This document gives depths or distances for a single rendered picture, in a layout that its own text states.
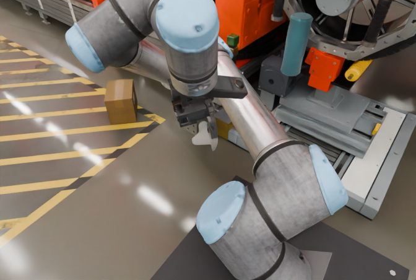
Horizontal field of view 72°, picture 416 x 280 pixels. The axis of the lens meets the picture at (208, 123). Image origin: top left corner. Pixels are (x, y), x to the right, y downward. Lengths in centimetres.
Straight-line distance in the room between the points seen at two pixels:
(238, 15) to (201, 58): 95
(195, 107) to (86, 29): 25
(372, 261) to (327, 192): 45
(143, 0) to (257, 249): 54
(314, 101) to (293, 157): 102
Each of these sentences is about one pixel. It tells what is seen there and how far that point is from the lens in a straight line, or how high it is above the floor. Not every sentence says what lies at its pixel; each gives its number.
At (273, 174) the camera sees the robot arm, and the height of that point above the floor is 67.
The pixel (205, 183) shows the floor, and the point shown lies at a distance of 148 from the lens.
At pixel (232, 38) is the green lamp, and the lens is 125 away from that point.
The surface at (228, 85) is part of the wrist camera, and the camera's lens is 62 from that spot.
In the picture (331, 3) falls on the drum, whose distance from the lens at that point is 118.
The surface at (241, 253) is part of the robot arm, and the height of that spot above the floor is 55.
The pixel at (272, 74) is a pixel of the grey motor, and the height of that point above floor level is 37.
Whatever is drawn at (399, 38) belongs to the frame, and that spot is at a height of 72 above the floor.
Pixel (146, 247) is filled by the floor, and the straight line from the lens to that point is 133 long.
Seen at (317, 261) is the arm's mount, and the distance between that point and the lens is 83.
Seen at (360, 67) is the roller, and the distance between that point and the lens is 144.
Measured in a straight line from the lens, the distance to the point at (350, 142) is 161.
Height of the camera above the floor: 118
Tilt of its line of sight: 41 degrees down
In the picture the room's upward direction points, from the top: straight up
